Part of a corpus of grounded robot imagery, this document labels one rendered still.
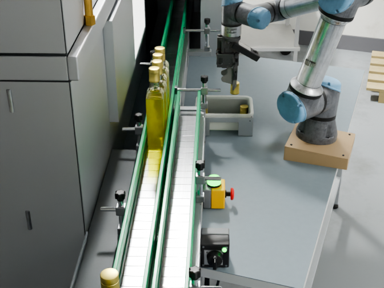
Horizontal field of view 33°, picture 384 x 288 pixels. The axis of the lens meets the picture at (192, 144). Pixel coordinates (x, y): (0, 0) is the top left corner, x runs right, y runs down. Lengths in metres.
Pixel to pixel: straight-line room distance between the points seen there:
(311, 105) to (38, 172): 0.98
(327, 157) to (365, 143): 1.79
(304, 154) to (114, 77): 0.74
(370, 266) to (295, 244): 1.20
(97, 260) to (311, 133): 1.01
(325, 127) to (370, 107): 2.21
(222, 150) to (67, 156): 0.89
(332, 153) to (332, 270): 0.87
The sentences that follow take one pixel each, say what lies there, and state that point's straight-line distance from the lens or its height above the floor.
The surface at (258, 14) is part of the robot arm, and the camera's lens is 2.31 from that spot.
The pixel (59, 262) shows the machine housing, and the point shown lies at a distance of 1.87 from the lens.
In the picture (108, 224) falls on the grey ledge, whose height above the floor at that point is 0.88.
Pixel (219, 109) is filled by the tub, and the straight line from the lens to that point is 2.64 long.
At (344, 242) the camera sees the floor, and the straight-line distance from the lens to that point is 3.26.
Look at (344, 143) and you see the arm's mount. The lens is 2.45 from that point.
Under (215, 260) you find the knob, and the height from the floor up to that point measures 0.81.
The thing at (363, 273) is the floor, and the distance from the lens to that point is 3.10.
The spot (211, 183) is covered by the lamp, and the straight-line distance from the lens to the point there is 2.06.
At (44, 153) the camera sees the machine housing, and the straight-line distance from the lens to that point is 1.68.
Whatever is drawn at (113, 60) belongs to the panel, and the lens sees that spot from 2.04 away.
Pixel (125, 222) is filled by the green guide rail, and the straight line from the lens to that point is 1.69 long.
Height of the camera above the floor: 1.96
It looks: 29 degrees down
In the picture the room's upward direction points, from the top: straight up
